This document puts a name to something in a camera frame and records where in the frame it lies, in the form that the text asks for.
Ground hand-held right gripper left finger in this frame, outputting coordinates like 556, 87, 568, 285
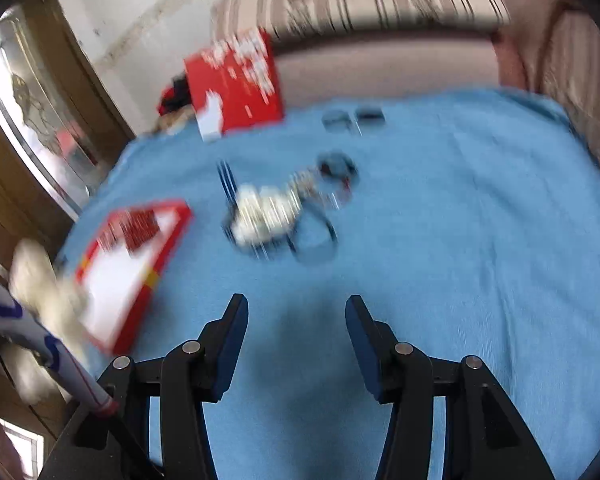
72, 293, 249, 480

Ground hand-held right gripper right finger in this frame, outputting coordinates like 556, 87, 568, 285
345, 295, 556, 480

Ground black hair tie with bow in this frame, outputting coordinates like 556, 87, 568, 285
290, 204, 339, 266

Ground red cardboard box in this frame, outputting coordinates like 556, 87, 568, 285
75, 199, 194, 356

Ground white floral scrunchie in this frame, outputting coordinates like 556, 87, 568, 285
230, 184, 303, 247

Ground watch with blue striped strap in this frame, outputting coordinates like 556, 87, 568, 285
216, 160, 239, 209

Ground red bead bracelet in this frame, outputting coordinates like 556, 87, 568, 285
317, 151, 359, 189

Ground blue blanket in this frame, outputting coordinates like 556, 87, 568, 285
55, 87, 600, 480

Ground dark red scrunchie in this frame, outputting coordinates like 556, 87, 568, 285
102, 209, 163, 253

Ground white tube with blue marks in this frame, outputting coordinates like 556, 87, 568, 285
0, 275, 120, 418

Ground cream fuzzy cloth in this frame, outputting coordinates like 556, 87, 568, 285
0, 239, 92, 403

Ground patterned brown cloth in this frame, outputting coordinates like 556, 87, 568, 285
147, 109, 198, 137

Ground black hair clip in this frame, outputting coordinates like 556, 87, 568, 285
355, 106, 385, 130

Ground red box lid cat print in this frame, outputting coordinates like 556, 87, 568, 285
183, 27, 286, 143

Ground black and red clothes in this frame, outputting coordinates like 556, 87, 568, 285
157, 74, 193, 116

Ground pink beige mattress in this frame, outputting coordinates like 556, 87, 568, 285
272, 25, 503, 111

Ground wooden door with glass panel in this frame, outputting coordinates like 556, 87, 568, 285
0, 0, 136, 271

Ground patterned beige sofa cushion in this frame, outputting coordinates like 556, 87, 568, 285
497, 0, 600, 186

